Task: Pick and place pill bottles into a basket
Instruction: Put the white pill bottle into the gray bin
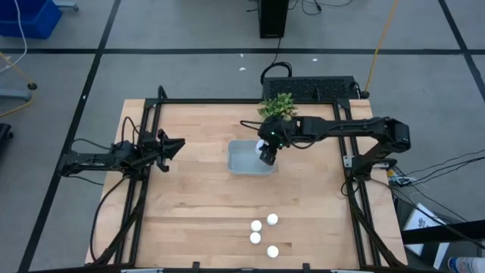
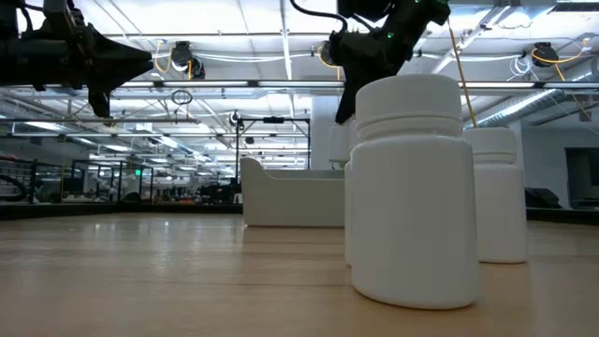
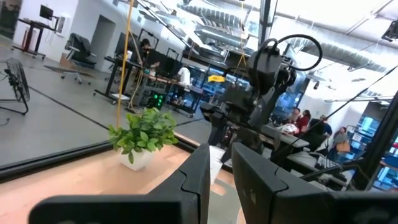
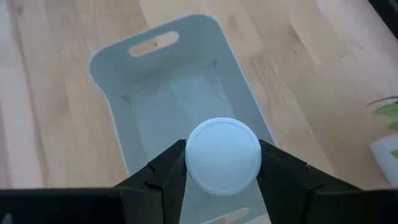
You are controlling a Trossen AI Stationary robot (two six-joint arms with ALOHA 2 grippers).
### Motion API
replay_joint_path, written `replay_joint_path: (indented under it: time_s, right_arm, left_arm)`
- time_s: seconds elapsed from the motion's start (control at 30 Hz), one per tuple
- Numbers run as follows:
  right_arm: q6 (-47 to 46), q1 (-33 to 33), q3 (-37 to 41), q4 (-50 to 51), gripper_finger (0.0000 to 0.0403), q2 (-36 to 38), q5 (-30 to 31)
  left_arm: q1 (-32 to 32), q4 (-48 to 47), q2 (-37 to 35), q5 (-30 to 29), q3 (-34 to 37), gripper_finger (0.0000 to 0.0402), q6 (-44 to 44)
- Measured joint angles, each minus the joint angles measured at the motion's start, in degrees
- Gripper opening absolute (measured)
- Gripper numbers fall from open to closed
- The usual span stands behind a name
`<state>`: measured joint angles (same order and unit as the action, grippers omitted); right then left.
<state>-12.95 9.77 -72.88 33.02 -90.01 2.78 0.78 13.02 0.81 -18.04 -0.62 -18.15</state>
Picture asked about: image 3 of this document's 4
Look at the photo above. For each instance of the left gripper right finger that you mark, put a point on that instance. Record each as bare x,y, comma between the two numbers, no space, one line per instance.
280,202

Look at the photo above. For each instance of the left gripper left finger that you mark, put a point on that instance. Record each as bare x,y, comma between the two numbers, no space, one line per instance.
174,205

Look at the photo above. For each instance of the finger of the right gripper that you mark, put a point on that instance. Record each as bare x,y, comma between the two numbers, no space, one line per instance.
214,116
248,138

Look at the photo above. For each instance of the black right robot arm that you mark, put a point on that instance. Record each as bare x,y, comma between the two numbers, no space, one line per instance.
267,68

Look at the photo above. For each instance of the yellow tag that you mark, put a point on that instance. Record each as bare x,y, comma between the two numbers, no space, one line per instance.
216,78

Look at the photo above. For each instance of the grey table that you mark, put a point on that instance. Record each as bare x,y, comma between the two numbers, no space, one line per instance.
306,160
286,137

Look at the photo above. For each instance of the person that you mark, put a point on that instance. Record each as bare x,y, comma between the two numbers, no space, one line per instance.
293,115
340,138
304,119
323,126
185,75
144,46

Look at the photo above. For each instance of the computer with green lights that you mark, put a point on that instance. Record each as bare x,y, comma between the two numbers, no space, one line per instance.
157,100

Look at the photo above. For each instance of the black keyboard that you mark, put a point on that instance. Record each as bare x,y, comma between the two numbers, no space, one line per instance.
326,162

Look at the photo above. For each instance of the green plant in white pot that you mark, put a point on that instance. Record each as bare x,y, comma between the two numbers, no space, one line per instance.
144,132

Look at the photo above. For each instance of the black desk monitors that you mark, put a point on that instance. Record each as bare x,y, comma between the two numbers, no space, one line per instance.
164,63

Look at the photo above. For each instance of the black work desk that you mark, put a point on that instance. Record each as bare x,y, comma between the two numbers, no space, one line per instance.
119,60

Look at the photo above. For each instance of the black office chair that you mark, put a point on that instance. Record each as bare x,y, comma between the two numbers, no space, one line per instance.
79,49

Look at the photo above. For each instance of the black computer monitor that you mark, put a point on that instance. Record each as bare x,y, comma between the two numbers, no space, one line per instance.
46,12

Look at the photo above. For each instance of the black floor fan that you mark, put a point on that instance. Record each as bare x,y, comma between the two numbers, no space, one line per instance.
18,81

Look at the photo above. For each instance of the black standing desk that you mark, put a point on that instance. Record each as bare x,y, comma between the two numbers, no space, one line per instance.
34,25

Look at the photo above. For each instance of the silver ventilation duct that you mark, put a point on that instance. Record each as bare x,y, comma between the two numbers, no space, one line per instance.
342,53

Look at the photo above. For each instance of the black aluminium table frame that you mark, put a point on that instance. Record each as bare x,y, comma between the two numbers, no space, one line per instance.
46,161

